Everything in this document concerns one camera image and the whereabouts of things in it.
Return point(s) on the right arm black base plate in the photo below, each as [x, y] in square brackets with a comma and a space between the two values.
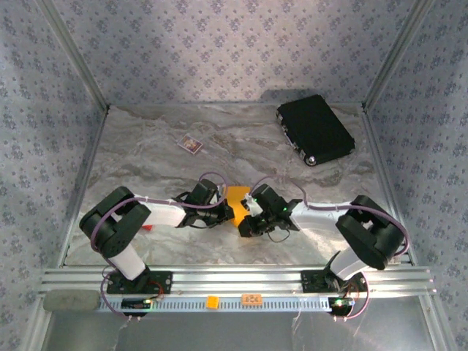
[314, 281]

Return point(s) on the black hard case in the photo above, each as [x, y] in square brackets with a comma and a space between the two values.
[316, 128]

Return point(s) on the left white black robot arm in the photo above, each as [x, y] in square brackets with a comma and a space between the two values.
[126, 261]

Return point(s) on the small red object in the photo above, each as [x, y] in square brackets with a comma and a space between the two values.
[147, 228]

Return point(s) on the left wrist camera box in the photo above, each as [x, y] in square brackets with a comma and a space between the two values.
[203, 192]

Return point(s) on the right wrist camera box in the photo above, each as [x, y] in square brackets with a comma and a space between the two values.
[267, 197]

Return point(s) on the small picture card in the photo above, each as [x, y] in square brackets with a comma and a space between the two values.
[190, 143]

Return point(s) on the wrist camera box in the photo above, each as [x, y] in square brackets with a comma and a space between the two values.
[267, 197]
[203, 192]

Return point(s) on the orange square sticker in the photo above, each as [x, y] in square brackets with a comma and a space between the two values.
[213, 302]

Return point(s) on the orange printed label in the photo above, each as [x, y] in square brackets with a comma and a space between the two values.
[251, 299]

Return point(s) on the grey foam block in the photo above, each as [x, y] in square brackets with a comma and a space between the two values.
[71, 300]

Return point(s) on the wide aluminium mounting rail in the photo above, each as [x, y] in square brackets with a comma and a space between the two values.
[237, 279]

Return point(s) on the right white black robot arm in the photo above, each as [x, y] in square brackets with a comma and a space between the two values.
[321, 215]

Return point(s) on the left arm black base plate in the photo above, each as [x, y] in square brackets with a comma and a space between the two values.
[164, 281]

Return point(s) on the aluminium frame post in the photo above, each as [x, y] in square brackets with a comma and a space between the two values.
[76, 55]
[395, 55]

